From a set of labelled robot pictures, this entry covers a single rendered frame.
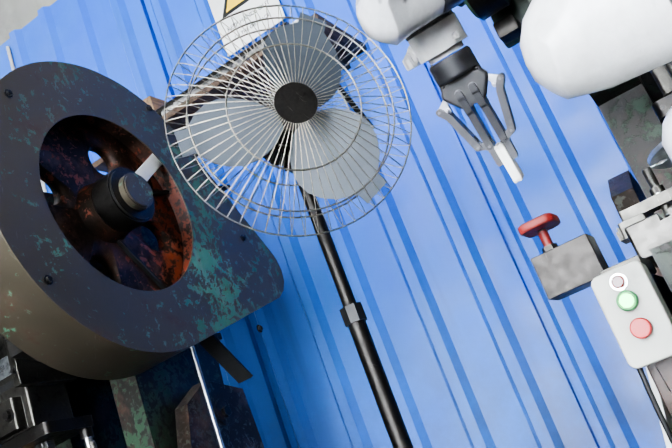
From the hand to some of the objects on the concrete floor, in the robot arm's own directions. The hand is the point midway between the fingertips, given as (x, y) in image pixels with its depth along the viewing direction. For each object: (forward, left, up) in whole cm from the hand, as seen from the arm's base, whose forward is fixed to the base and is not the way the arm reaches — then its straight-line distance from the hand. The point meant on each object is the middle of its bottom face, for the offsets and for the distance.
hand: (509, 161), depth 136 cm
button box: (+60, +8, -86) cm, 105 cm away
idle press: (+40, +147, -87) cm, 175 cm away
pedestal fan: (+62, +66, -87) cm, 126 cm away
